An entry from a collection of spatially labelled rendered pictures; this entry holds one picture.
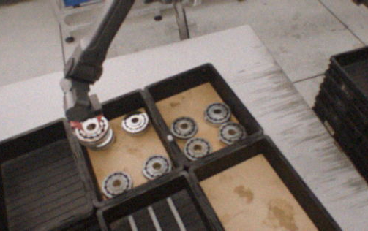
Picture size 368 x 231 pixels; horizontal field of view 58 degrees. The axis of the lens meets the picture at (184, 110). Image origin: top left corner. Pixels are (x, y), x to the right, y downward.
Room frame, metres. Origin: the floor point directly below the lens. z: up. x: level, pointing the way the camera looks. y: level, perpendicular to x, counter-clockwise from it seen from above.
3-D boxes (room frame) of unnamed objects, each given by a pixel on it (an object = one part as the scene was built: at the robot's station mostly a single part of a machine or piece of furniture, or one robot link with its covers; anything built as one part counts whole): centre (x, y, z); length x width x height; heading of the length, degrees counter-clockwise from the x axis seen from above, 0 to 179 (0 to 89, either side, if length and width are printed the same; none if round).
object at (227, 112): (0.79, -0.12, 0.86); 0.10 x 0.10 x 0.01
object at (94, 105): (0.63, 0.29, 1.17); 0.10 x 0.07 x 0.07; 110
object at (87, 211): (0.54, 0.50, 0.92); 0.40 x 0.30 x 0.02; 21
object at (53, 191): (0.54, 0.50, 0.87); 0.40 x 0.30 x 0.11; 21
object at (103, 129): (0.63, 0.29, 1.04); 0.10 x 0.10 x 0.01
